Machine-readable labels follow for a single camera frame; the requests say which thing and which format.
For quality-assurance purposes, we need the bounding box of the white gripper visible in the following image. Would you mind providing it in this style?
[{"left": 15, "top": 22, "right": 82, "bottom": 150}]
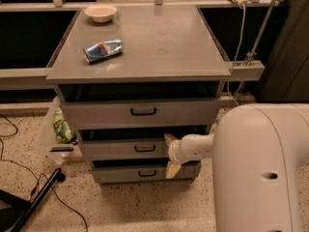
[{"left": 164, "top": 133, "right": 189, "bottom": 179}]

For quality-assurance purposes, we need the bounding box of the grey drawer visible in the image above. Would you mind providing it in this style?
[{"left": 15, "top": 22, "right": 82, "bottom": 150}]
[
  {"left": 61, "top": 99, "right": 220, "bottom": 131},
  {"left": 91, "top": 160, "right": 203, "bottom": 185},
  {"left": 78, "top": 136, "right": 211, "bottom": 161}
]

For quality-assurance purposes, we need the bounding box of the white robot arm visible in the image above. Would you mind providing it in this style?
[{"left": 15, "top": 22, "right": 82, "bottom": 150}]
[{"left": 164, "top": 103, "right": 309, "bottom": 232}]

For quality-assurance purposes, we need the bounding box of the grey bottom drawer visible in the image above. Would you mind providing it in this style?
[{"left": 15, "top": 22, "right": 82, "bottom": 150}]
[{"left": 91, "top": 160, "right": 203, "bottom": 185}]

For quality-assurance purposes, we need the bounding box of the grey top drawer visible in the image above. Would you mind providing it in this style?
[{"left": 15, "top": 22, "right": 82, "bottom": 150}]
[{"left": 61, "top": 99, "right": 220, "bottom": 131}]

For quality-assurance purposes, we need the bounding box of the grey drawer cabinet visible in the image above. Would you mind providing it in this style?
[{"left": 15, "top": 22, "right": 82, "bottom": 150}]
[{"left": 45, "top": 4, "right": 232, "bottom": 186}]

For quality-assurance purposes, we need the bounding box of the green snack bag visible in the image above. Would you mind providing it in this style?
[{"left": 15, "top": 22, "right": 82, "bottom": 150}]
[{"left": 52, "top": 108, "right": 74, "bottom": 143}]

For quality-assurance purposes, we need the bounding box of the clear plastic bin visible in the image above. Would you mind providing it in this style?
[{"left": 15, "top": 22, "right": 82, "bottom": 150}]
[{"left": 38, "top": 98, "right": 83, "bottom": 164}]

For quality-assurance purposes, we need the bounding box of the white bowl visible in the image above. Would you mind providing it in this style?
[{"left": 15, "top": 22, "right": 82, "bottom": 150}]
[{"left": 84, "top": 5, "right": 117, "bottom": 23}]

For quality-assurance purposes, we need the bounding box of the black chair base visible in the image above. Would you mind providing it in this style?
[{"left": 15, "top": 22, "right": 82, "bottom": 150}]
[{"left": 0, "top": 168, "right": 65, "bottom": 232}]

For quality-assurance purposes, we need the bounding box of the grey metal frame rail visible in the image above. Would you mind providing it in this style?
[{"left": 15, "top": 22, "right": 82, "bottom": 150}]
[{"left": 0, "top": 61, "right": 265, "bottom": 91}]

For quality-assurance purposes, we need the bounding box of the black floor cable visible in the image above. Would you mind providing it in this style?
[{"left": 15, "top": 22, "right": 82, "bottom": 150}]
[{"left": 0, "top": 113, "right": 89, "bottom": 232}]

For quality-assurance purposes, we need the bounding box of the white hanging cable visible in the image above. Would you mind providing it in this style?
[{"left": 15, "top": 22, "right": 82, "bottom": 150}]
[{"left": 225, "top": 3, "right": 252, "bottom": 106}]

